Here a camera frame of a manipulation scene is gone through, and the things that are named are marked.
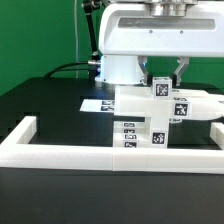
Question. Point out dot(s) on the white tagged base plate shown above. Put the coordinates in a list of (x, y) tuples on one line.
[(93, 105)]

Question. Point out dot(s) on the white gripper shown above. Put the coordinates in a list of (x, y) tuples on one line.
[(130, 29)]

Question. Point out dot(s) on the white chair seat part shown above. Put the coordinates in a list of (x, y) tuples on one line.
[(156, 129)]

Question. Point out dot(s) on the white U-shaped fence frame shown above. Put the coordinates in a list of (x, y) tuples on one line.
[(18, 152)]

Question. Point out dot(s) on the white chair back part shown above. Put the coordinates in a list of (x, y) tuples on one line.
[(184, 104)]

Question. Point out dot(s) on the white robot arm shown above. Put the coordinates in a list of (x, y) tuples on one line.
[(124, 69)]

